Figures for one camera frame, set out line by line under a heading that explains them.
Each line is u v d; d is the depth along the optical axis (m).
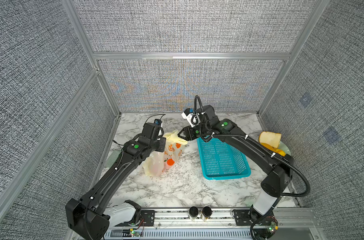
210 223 0.73
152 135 0.57
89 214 0.37
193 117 0.68
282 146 0.96
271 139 0.95
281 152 0.91
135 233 0.69
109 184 0.43
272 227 0.69
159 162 0.78
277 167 0.44
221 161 0.95
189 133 0.65
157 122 0.66
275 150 0.92
